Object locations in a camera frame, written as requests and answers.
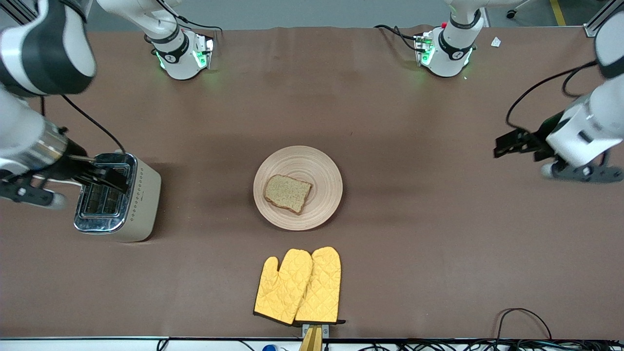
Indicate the round light wooden plate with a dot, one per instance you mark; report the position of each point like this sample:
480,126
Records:
317,170

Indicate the chrome and beige toaster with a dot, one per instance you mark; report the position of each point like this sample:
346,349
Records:
141,204

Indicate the table cover sheet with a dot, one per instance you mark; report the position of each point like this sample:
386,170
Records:
438,219

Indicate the yellow quilted oven mitt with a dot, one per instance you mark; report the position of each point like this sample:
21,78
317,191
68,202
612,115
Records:
280,292
321,287

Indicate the aluminium frame profile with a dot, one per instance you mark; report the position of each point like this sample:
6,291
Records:
14,9
602,17

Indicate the yellow wooden bar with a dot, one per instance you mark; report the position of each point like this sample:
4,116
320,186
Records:
311,341

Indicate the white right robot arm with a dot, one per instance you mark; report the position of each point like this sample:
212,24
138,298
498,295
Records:
48,44

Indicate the brown toast slice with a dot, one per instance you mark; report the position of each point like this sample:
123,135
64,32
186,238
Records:
287,192

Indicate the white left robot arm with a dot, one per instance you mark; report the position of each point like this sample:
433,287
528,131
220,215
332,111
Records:
590,122

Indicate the black caster wheel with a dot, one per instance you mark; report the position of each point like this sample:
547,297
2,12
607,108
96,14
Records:
511,14

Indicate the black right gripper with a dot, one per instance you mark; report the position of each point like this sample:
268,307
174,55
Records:
67,167

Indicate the grey metal bracket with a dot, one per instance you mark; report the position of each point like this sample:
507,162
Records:
324,330

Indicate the small white paper scrap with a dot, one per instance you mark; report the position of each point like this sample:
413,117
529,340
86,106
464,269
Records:
496,42

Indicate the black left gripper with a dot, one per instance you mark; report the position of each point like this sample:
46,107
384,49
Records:
546,131

